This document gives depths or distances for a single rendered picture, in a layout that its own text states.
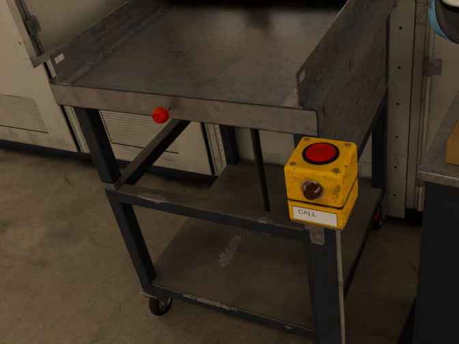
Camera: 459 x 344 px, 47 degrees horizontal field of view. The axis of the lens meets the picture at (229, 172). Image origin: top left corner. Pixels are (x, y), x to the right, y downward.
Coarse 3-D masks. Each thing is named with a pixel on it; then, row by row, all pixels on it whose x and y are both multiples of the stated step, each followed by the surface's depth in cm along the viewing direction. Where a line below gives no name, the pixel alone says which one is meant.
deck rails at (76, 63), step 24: (144, 0) 139; (168, 0) 148; (360, 0) 118; (96, 24) 124; (120, 24) 132; (144, 24) 137; (336, 24) 105; (72, 48) 118; (96, 48) 125; (312, 48) 95; (336, 48) 107; (72, 72) 119; (312, 72) 96; (288, 96) 96
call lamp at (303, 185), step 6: (306, 180) 70; (312, 180) 70; (300, 186) 72; (306, 186) 70; (312, 186) 70; (318, 186) 70; (306, 192) 70; (312, 192) 70; (318, 192) 70; (306, 198) 71; (312, 198) 70; (318, 198) 71
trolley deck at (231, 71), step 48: (192, 0) 147; (240, 0) 141; (288, 0) 135; (336, 0) 130; (384, 0) 125; (144, 48) 125; (192, 48) 120; (240, 48) 116; (288, 48) 112; (96, 96) 114; (144, 96) 107; (192, 96) 102; (240, 96) 99; (336, 96) 101
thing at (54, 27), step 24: (0, 0) 119; (24, 0) 124; (48, 0) 130; (72, 0) 135; (96, 0) 142; (120, 0) 148; (24, 24) 124; (48, 24) 131; (72, 24) 137; (24, 48) 125; (48, 48) 133
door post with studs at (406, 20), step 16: (400, 0) 141; (400, 16) 144; (400, 32) 147; (400, 48) 149; (400, 64) 152; (400, 80) 155; (400, 96) 158; (400, 112) 162; (400, 128) 165; (400, 144) 168; (400, 160) 172; (400, 176) 176; (400, 192) 180; (400, 208) 184
